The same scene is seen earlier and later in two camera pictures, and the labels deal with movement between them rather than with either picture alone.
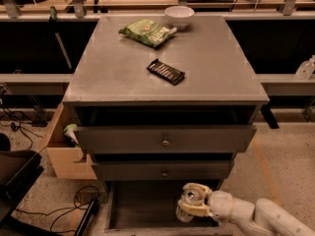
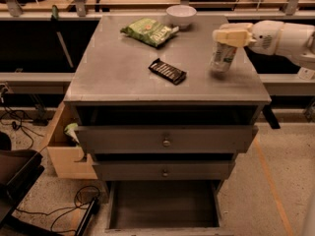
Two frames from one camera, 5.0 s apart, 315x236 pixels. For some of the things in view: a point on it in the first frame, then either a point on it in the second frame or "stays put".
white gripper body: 220,203 to 265,38
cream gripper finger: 196,209 to 232,37
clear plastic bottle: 306,69 stays put
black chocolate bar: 166,72 stays put
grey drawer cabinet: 156,103 stays put
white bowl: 179,17 stays put
